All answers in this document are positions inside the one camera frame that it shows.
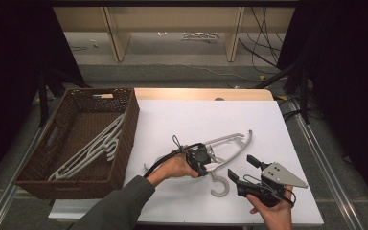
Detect dark curtain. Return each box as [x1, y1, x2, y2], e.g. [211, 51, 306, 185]
[0, 0, 92, 193]
[276, 0, 368, 214]

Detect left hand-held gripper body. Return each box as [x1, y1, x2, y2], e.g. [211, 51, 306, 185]
[184, 142, 213, 178]

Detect black metal stand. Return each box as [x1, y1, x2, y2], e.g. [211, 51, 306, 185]
[37, 67, 92, 128]
[254, 58, 311, 125]

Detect person's right hand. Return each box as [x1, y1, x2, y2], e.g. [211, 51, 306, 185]
[246, 185, 297, 226]

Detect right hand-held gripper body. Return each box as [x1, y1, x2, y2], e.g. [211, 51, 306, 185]
[236, 161, 310, 209]

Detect wooden shelf unit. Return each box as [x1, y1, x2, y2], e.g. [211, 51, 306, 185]
[53, 6, 297, 63]

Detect pile of cables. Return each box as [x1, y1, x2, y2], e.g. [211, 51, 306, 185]
[181, 31, 220, 43]

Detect black floor cables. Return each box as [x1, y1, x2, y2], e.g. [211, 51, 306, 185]
[238, 6, 290, 75]

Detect thin black right gripper cable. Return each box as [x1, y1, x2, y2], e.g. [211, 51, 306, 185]
[241, 173, 297, 209]

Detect brown woven basket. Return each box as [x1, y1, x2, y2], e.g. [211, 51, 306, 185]
[13, 87, 141, 200]

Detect metal floor rail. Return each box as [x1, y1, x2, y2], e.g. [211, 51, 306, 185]
[0, 126, 47, 230]
[287, 98, 362, 230]

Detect grey plastic clothes hanger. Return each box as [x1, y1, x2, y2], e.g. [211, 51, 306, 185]
[55, 119, 125, 180]
[47, 107, 127, 182]
[143, 128, 254, 198]

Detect person's left hand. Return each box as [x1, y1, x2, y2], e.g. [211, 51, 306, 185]
[146, 152, 201, 189]

